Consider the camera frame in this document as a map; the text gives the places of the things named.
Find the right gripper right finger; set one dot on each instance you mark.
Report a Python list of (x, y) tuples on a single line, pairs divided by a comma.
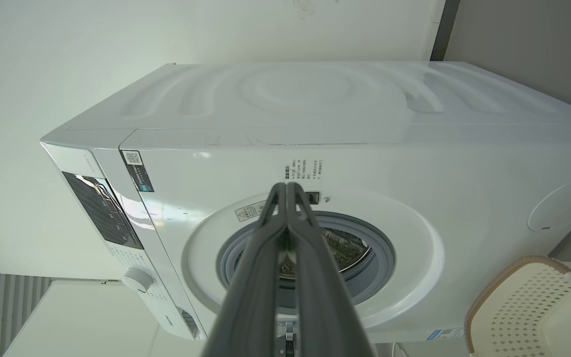
[(320, 307)]

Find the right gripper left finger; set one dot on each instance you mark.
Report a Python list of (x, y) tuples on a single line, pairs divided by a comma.
[(251, 297)]

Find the silver metal door hinge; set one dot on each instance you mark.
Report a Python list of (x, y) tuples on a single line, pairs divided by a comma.
[(286, 339)]

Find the stainless steel washer drum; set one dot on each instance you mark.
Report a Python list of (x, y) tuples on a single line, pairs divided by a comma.
[(345, 248)]

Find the white washing machine dial knob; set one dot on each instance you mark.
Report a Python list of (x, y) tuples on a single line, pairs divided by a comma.
[(137, 280)]

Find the black washing machine control panel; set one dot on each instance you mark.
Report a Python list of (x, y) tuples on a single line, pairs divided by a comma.
[(102, 208)]

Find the cream perforated laundry basket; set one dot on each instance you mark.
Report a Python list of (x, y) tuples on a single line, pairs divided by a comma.
[(523, 307)]

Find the grey rubber door gasket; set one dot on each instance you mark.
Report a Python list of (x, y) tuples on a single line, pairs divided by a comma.
[(377, 267)]

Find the grey warning sticker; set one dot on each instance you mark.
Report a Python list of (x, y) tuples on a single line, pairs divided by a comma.
[(248, 211)]

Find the blue energy label sticker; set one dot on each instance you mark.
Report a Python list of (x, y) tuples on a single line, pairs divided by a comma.
[(444, 333)]

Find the black printed text label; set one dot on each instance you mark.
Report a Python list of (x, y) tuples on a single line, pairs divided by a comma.
[(295, 169)]

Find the white front-load washing machine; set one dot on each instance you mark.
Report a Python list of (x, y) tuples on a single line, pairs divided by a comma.
[(365, 163)]

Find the white cabinet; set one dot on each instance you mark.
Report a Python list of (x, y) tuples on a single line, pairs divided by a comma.
[(87, 322)]

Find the dark QR code sticker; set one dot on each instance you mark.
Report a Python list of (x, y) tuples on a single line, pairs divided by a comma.
[(138, 172)]

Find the round white filter cover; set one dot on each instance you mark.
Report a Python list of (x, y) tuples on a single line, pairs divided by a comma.
[(563, 203)]

